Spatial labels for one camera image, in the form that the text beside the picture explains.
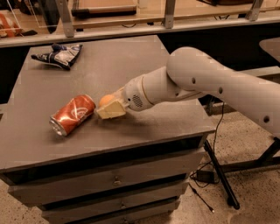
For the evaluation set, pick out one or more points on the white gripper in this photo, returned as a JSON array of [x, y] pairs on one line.
[[135, 94]]

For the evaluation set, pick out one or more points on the orange fruit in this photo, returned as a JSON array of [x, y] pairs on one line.
[[106, 99]]

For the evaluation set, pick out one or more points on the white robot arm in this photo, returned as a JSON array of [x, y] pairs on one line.
[[189, 74]]

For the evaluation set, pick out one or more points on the red coke can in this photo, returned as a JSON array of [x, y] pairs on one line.
[[70, 116]]

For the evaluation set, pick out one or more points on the blue crumpled chip bag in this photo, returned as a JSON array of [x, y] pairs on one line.
[[61, 56]]

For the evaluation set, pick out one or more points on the grey drawer cabinet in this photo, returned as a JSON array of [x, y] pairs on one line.
[[30, 150]]

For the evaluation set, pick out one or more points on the dark flat board on shelf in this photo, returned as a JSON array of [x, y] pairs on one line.
[[104, 11]]

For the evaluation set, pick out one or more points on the middle drawer with knob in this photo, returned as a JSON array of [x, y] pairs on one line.
[[116, 203]]

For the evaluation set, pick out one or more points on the drawer with knob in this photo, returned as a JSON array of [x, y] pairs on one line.
[[100, 179], [129, 215], [116, 203]]

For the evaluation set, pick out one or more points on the black power adapter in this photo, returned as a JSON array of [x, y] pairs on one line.
[[205, 176]]

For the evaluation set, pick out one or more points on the bottom drawer with knob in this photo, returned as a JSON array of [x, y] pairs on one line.
[[129, 215]]

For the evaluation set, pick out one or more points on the top drawer with knob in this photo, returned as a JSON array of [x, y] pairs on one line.
[[100, 179]]

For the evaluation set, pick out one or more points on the orange white object on shelf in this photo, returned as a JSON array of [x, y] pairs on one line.
[[8, 28]]

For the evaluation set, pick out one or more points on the black metal stand base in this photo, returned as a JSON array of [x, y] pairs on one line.
[[268, 158]]

